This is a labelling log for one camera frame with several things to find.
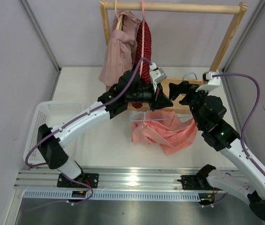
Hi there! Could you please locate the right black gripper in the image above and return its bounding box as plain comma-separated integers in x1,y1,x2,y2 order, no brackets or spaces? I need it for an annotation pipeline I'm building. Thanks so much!
169,81,213,129

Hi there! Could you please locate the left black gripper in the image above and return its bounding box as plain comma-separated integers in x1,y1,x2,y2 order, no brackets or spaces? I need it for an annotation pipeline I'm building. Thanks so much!
126,80,173,112

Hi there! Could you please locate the salmon pink skirt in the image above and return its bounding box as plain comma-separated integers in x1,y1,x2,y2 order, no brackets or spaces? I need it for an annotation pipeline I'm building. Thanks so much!
131,110,198,156

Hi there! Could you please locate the blue wire hanger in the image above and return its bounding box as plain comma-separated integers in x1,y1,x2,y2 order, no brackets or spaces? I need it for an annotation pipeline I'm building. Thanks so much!
129,72,198,122

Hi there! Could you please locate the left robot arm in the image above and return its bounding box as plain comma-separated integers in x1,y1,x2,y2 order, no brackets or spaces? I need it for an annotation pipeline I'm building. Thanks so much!
37,68,173,188

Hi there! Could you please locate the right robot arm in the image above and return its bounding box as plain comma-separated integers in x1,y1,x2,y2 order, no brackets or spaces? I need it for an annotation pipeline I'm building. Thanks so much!
169,81,265,221

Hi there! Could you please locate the beige wooden hanger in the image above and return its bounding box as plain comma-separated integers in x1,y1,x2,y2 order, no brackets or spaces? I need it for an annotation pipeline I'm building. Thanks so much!
114,0,123,30

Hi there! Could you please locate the pink plastic hanger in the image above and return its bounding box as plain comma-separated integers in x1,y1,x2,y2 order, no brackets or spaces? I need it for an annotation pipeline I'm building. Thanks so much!
139,0,145,77

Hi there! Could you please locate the wooden clothes rack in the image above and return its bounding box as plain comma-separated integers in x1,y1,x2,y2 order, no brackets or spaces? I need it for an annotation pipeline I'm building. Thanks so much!
99,0,249,115

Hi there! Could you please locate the red polka dot garment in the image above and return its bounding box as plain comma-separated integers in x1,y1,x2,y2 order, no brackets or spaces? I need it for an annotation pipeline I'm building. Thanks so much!
129,20,152,110

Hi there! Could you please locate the dusty pink hanging garment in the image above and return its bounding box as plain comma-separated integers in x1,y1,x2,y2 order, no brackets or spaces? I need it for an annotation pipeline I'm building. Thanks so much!
99,10,140,89

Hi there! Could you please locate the white plastic basket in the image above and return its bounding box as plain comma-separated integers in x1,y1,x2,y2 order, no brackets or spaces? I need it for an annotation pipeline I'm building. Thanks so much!
23,100,84,165

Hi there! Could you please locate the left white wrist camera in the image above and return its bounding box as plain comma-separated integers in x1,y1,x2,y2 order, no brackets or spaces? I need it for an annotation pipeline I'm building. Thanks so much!
149,62,167,92

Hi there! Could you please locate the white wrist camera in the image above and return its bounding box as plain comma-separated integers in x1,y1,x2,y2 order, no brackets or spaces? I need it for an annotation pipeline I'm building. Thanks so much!
149,62,167,92
196,71,221,93

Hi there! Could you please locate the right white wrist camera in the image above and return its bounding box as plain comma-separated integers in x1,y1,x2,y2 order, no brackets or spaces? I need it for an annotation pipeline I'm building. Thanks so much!
196,71,221,93

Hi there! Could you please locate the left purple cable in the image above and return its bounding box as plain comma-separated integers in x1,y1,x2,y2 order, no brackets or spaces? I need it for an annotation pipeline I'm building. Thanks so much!
23,57,155,209

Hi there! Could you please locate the aluminium mounting rail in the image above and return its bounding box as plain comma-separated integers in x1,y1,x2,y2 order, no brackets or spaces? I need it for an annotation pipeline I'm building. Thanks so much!
14,165,245,202

